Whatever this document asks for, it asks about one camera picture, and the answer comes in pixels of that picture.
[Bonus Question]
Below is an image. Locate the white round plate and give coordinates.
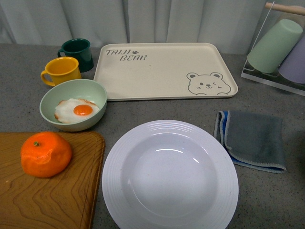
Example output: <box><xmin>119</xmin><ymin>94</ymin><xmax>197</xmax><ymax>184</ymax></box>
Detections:
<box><xmin>102</xmin><ymin>120</ymin><xmax>239</xmax><ymax>229</ymax></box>

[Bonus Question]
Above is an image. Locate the orange fruit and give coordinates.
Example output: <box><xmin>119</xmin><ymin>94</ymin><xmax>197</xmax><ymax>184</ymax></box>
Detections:
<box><xmin>20</xmin><ymin>132</ymin><xmax>72</xmax><ymax>178</ymax></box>

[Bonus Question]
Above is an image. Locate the beige bear tray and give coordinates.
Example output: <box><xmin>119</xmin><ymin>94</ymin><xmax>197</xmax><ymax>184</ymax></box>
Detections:
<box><xmin>94</xmin><ymin>43</ymin><xmax>238</xmax><ymax>101</ymax></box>

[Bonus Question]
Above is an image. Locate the toy fried egg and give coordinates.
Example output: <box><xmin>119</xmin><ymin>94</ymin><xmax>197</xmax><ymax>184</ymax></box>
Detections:
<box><xmin>54</xmin><ymin>98</ymin><xmax>100</xmax><ymax>124</ymax></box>

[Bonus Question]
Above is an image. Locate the light green bowl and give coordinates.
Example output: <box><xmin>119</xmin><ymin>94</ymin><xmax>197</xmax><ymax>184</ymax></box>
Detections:
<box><xmin>40</xmin><ymin>79</ymin><xmax>107</xmax><ymax>132</ymax></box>

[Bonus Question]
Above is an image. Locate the dark green mug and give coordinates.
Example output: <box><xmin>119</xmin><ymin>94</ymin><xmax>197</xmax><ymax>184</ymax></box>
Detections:
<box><xmin>57</xmin><ymin>38</ymin><xmax>94</xmax><ymax>73</ymax></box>

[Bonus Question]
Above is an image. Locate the yellow mug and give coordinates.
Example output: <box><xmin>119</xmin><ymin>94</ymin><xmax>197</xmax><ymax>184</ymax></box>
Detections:
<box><xmin>41</xmin><ymin>57</ymin><xmax>81</xmax><ymax>86</ymax></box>

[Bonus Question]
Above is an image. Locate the grey blue cloth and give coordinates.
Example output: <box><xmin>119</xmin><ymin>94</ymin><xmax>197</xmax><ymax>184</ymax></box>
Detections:
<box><xmin>213</xmin><ymin>111</ymin><xmax>286</xmax><ymax>174</ymax></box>

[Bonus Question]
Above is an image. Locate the wooden cutting board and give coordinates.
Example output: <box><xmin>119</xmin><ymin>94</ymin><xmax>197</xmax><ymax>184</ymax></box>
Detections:
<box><xmin>0</xmin><ymin>132</ymin><xmax>105</xmax><ymax>229</ymax></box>

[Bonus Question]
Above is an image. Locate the white curtain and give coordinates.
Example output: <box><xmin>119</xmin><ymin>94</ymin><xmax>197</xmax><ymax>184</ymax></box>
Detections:
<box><xmin>0</xmin><ymin>0</ymin><xmax>305</xmax><ymax>55</ymax></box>

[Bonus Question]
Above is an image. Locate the light green cup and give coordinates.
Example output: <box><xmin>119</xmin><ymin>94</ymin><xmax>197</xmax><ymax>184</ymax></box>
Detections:
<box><xmin>247</xmin><ymin>19</ymin><xmax>303</xmax><ymax>73</ymax></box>

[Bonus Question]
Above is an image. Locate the lavender cup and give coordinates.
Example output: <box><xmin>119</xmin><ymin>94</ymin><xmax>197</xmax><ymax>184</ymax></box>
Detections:
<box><xmin>278</xmin><ymin>36</ymin><xmax>305</xmax><ymax>84</ymax></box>

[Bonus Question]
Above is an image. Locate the clear acrylic cup rack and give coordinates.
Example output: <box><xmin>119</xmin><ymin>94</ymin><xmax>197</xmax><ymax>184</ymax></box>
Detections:
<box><xmin>241</xmin><ymin>2</ymin><xmax>305</xmax><ymax>95</ymax></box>

